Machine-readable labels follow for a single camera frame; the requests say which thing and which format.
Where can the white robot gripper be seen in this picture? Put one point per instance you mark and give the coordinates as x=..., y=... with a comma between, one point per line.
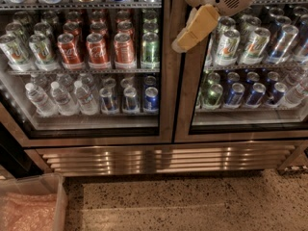
x=204, y=19

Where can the glass fridge door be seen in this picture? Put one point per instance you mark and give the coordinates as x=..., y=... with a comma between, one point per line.
x=263, y=123
x=80, y=18

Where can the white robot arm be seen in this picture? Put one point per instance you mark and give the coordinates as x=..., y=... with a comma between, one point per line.
x=203, y=20

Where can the right fridge left 7up can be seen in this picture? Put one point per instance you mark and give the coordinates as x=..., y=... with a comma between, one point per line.
x=227, y=47

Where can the fridge 7up can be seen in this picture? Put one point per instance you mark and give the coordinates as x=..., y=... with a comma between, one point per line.
x=255, y=46
x=227, y=47

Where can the right fridge green can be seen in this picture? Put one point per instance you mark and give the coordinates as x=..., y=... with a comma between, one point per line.
x=212, y=95

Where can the right fridge silver blue can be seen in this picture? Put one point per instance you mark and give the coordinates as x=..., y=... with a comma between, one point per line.
x=278, y=52

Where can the right fridge water bottle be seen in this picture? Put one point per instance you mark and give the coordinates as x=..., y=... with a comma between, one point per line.
x=296, y=94

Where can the steel fridge bottom grille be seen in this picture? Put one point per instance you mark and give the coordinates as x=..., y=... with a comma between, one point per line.
x=167, y=158

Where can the front green soda can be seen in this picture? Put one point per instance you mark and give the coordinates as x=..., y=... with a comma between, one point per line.
x=150, y=50

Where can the front right red cola can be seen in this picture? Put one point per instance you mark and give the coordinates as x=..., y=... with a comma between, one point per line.
x=124, y=51

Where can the red cola can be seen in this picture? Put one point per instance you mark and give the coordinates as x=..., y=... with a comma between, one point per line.
x=97, y=49
x=124, y=51
x=69, y=49

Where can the blue energy drink can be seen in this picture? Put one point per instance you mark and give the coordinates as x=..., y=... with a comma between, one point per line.
x=151, y=101

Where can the middle energy drink can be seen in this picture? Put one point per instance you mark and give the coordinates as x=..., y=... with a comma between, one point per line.
x=130, y=101

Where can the front middle red cola can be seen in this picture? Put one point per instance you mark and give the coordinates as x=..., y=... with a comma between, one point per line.
x=97, y=49

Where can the left energy drink can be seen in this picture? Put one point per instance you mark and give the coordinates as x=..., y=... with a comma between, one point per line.
x=108, y=101

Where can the front left red cola can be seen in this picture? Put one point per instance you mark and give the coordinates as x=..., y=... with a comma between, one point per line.
x=69, y=49

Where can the middle water bottle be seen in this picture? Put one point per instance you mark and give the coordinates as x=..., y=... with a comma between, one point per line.
x=66, y=104

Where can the left water bottle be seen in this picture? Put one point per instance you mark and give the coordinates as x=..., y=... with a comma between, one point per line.
x=41, y=100

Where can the front left 7up can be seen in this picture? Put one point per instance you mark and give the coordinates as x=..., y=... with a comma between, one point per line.
x=16, y=52

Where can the clear plastic storage bin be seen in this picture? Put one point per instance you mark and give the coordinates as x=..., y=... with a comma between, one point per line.
x=41, y=185

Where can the pink bubble wrap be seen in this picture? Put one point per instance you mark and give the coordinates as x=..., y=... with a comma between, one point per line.
x=21, y=212

